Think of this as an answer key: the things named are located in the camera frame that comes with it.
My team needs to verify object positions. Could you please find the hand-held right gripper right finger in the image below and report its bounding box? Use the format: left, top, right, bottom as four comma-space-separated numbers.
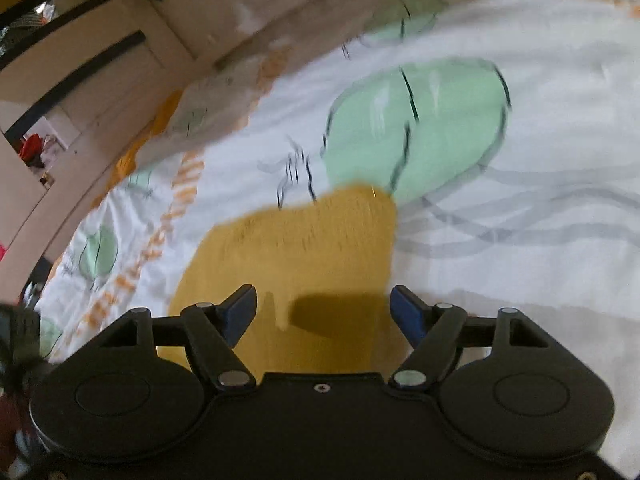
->
389, 284, 551, 391

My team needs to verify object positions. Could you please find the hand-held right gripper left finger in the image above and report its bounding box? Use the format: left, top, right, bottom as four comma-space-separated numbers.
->
95, 284, 258, 391

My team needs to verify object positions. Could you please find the mustard yellow shirt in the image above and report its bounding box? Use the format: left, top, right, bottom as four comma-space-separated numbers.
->
167, 185, 416, 376

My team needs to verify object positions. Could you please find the red toy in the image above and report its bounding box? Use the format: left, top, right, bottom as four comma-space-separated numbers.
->
19, 132, 47, 167

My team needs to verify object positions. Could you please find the white printed blanket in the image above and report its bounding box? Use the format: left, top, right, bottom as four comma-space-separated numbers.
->
20, 0, 640, 476

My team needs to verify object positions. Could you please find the wooden bed frame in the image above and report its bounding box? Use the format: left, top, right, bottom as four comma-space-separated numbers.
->
0, 0, 451, 306

